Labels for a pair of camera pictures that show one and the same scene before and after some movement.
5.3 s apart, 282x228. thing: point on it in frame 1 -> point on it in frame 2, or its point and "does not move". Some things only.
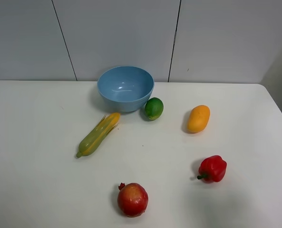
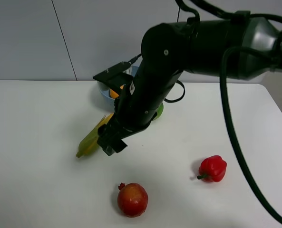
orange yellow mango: [199, 118] -> [113, 94]
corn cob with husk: [92, 142] does not move
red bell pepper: [212, 168] does not move
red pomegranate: [132, 199] does not move
